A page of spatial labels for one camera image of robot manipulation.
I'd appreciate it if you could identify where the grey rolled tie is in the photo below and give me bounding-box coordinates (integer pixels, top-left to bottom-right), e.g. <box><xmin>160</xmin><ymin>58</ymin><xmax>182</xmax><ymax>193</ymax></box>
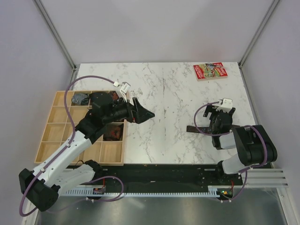
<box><xmin>71</xmin><ymin>93</ymin><xmax>90</xmax><ymax>105</ymax></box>

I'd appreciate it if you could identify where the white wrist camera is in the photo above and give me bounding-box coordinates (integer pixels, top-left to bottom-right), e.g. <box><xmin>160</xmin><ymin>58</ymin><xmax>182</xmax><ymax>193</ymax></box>
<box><xmin>216</xmin><ymin>98</ymin><xmax>233</xmax><ymax>113</ymax></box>
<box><xmin>113</xmin><ymin>81</ymin><xmax>131</xmax><ymax>102</ymax></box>

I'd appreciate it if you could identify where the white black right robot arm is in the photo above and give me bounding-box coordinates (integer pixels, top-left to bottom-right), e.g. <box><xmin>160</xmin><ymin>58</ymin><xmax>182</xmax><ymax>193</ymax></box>
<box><xmin>203</xmin><ymin>103</ymin><xmax>278</xmax><ymax>185</ymax></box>

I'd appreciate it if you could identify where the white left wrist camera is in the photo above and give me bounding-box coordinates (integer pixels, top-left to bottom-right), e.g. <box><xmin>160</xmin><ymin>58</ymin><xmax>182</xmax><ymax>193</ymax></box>
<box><xmin>113</xmin><ymin>81</ymin><xmax>131</xmax><ymax>102</ymax></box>

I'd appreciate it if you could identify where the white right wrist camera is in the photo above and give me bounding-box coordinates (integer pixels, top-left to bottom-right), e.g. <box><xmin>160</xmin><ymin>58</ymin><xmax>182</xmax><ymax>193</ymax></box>
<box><xmin>216</xmin><ymin>98</ymin><xmax>233</xmax><ymax>113</ymax></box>

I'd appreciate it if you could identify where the wooden compartment tray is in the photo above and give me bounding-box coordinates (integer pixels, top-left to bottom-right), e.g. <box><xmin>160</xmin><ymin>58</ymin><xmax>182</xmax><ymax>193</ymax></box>
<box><xmin>34</xmin><ymin>90</ymin><xmax>128</xmax><ymax>166</ymax></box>

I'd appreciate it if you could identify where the brown floral necktie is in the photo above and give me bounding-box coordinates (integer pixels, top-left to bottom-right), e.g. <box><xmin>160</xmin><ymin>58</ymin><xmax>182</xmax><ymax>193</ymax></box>
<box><xmin>186</xmin><ymin>126</ymin><xmax>213</xmax><ymax>136</ymax></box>

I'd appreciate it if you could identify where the aluminium frame rail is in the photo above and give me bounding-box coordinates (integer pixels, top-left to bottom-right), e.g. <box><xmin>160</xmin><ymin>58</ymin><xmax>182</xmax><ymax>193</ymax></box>
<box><xmin>245</xmin><ymin>168</ymin><xmax>288</xmax><ymax>188</ymax></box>

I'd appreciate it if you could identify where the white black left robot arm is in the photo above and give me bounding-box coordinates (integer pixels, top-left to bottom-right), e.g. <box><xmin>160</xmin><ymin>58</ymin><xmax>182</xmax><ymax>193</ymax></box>
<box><xmin>18</xmin><ymin>91</ymin><xmax>155</xmax><ymax>212</ymax></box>

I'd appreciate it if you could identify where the red paperback book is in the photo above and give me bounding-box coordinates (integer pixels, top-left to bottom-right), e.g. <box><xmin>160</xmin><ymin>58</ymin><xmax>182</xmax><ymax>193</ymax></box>
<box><xmin>193</xmin><ymin>62</ymin><xmax>228</xmax><ymax>81</ymax></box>

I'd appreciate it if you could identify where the white slotted cable duct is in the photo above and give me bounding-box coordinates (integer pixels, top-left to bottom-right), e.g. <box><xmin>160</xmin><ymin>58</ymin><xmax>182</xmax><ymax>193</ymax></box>
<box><xmin>61</xmin><ymin>186</ymin><xmax>220</xmax><ymax>198</ymax></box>

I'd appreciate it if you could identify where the dark multicolour rolled tie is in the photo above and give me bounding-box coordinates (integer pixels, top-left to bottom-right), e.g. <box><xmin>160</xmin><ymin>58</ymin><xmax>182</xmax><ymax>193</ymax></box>
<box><xmin>109</xmin><ymin>91</ymin><xmax>120</xmax><ymax>100</ymax></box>

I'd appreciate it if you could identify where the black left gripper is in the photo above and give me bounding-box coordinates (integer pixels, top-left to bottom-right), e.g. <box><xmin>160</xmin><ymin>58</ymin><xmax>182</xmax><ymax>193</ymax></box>
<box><xmin>103</xmin><ymin>96</ymin><xmax>154</xmax><ymax>125</ymax></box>

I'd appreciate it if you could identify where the red brown rolled tie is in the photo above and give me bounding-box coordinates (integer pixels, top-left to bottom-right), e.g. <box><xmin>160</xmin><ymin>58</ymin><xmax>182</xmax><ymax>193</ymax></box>
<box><xmin>103</xmin><ymin>124</ymin><xmax>124</xmax><ymax>141</ymax></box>

